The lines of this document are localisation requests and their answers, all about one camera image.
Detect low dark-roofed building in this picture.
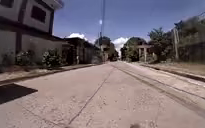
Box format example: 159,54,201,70
63,36,104,66

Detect pale concrete road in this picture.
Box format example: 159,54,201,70
0,60,205,128

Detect utility pole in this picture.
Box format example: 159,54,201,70
99,0,106,63

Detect pillared gate structure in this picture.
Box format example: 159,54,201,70
136,44,154,63

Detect green bush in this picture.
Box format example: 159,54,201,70
41,48,65,69
15,49,36,67

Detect group of trees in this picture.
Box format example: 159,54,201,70
119,27,176,63

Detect raised concrete sidewalk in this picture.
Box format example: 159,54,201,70
0,63,99,88

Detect concrete pole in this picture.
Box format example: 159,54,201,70
172,27,180,61

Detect grey two-storey building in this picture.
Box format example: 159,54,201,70
0,0,71,73

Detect dirt verge with kerb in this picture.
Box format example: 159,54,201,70
138,61,205,86

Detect dark wall with fence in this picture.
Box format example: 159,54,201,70
176,14,205,65

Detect overhead wires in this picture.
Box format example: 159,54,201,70
176,3,205,26

